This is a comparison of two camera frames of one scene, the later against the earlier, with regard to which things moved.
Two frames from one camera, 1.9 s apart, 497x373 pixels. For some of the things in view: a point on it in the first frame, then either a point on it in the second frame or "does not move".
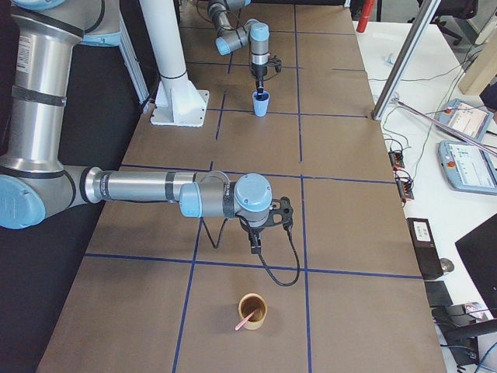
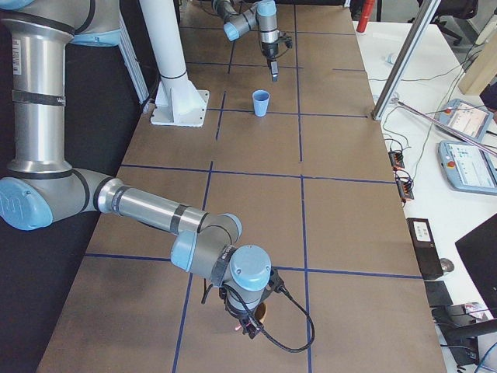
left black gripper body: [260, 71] -> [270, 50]
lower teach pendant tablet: [469, 168] does not move
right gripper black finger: [255, 236] -> [250, 329]
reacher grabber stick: [442, 125] does not move
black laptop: [478, 250] does not move
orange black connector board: [396, 159] does not move
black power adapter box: [425, 247] does not move
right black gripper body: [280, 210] -> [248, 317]
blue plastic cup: [260, 102] does not move
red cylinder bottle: [365, 15] does not move
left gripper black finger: [260, 89] -> [274, 70]
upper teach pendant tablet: [466, 117] does not move
